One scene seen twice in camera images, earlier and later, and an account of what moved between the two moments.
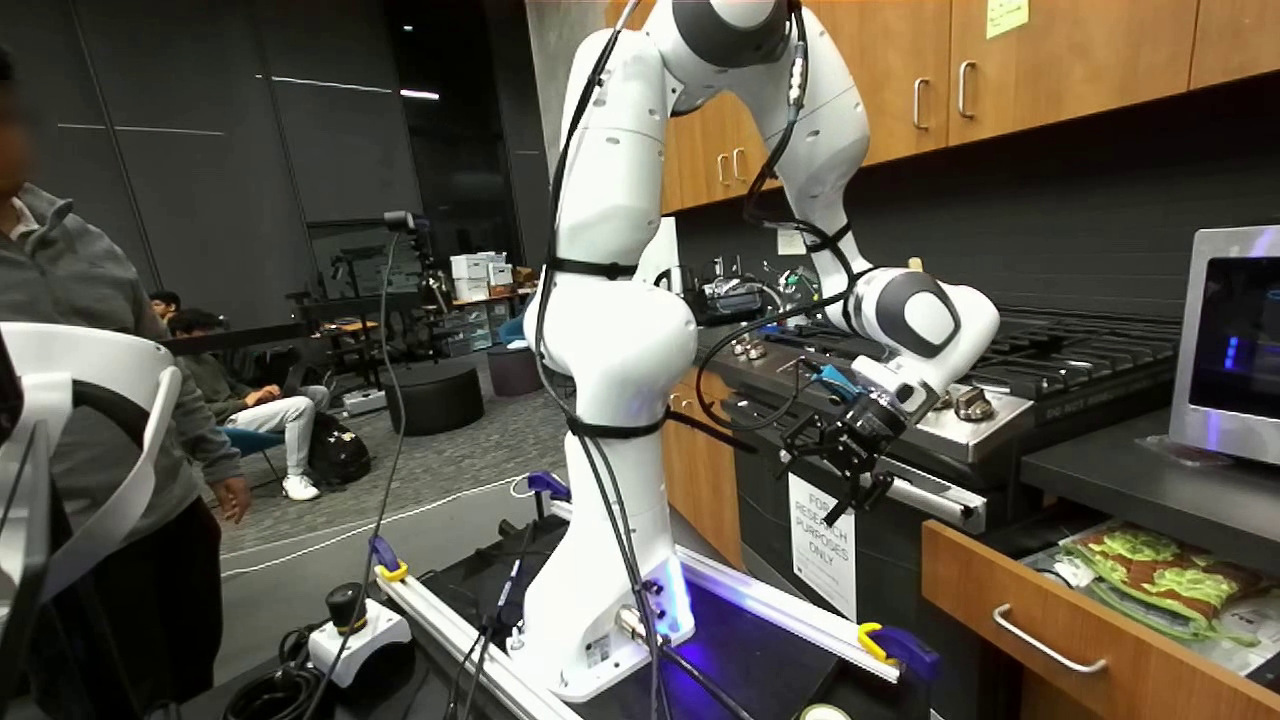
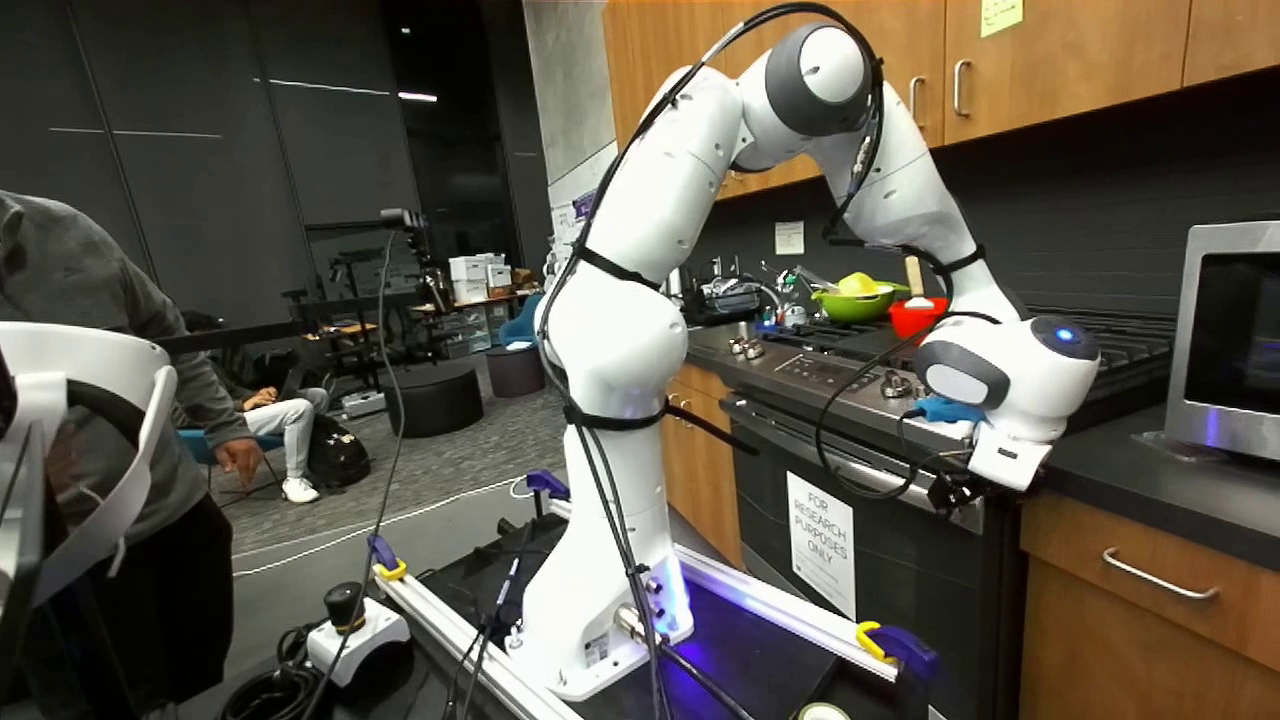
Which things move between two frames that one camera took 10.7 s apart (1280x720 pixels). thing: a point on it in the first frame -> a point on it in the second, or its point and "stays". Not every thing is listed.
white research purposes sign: (825, 554) stays
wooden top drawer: (1073, 654) -> (1181, 587)
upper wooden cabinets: (956, 71) stays
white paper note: (1003, 19) stays
